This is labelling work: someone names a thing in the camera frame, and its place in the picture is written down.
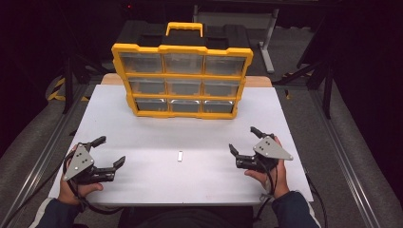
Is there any person's right hand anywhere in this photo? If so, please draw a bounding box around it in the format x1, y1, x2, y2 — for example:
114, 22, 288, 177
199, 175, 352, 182
244, 136, 291, 200

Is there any set of clear drawers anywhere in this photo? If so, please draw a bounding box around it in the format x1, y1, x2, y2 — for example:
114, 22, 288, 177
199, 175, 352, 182
119, 51, 247, 114

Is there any yellow black drawer organizer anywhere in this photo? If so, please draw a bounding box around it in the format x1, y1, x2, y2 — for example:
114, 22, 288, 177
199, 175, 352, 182
111, 20, 255, 121

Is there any aluminium floor rail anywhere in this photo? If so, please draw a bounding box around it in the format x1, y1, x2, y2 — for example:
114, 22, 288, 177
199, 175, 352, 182
0, 84, 96, 228
308, 88, 386, 228

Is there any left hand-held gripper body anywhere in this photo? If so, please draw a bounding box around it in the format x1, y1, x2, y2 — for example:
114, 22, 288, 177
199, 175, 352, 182
62, 142, 116, 185

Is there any yellow black floor tape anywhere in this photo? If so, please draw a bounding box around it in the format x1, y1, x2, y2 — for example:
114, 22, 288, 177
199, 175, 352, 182
47, 77, 91, 103

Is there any person's left hand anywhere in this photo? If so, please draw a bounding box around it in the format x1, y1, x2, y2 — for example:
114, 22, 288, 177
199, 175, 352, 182
57, 143, 105, 206

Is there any grey metal stand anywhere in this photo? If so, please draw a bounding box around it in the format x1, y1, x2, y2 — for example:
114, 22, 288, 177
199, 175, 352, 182
192, 5, 280, 74

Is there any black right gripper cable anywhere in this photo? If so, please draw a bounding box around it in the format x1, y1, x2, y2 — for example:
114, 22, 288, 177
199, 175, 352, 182
253, 158, 280, 223

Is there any black cable beside table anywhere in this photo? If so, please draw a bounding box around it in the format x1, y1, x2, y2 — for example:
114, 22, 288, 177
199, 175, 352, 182
304, 175, 329, 228

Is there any black tripod stand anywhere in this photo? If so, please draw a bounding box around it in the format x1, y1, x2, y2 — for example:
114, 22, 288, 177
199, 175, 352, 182
272, 17, 337, 121
60, 47, 108, 116

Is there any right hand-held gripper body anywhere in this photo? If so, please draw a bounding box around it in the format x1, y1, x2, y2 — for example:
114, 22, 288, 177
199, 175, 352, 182
235, 135, 295, 175

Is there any clear plastic organizer drawer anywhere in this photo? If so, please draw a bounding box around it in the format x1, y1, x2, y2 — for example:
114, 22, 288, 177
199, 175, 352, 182
203, 79, 241, 98

